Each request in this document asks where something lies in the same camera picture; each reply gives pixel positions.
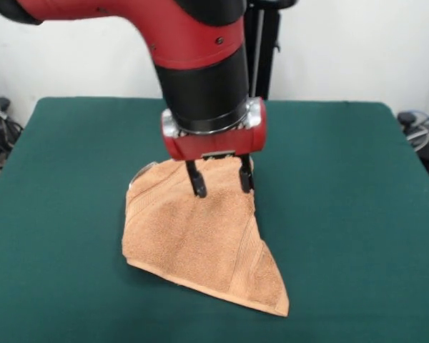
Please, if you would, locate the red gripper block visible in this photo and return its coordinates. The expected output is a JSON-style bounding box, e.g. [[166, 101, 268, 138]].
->
[[160, 96, 268, 199]]

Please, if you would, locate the tan terry towel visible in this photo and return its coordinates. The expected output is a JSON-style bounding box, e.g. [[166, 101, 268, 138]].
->
[[122, 156, 290, 318]]

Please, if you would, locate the dark green table cloth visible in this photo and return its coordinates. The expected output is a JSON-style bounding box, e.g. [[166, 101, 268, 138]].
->
[[0, 96, 429, 343]]

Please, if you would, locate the grey chair base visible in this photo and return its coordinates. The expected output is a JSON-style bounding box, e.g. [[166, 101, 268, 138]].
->
[[396, 109, 429, 178]]

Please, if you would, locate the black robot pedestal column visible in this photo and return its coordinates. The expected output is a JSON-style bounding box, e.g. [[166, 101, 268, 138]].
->
[[245, 0, 297, 101]]

